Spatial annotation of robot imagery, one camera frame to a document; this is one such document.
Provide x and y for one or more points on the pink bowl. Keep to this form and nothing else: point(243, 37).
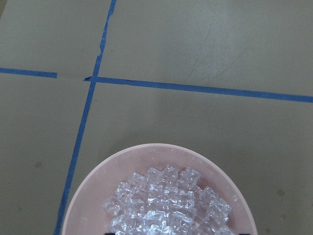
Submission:
point(86, 216)

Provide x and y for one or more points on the pile of clear ice cubes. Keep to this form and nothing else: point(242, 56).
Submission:
point(167, 202)

